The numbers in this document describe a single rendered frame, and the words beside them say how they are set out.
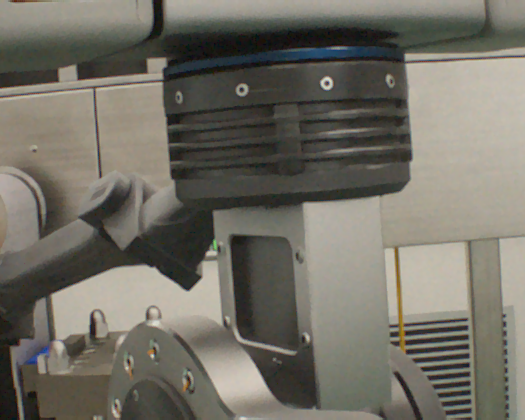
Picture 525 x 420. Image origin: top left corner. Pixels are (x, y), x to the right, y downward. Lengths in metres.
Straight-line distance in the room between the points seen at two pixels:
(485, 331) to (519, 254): 2.22
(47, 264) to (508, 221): 0.92
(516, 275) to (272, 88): 3.79
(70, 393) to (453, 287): 2.83
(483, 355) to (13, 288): 1.03
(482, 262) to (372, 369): 1.51
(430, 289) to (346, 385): 3.71
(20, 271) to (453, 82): 0.88
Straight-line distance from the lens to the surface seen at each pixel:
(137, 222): 1.06
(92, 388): 1.64
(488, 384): 2.17
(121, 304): 4.36
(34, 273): 1.32
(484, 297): 2.14
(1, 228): 1.67
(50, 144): 1.99
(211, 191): 0.62
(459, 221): 1.96
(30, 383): 1.70
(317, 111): 0.61
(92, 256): 1.21
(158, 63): 1.97
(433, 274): 4.32
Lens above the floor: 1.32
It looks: 3 degrees down
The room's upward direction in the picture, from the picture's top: 4 degrees counter-clockwise
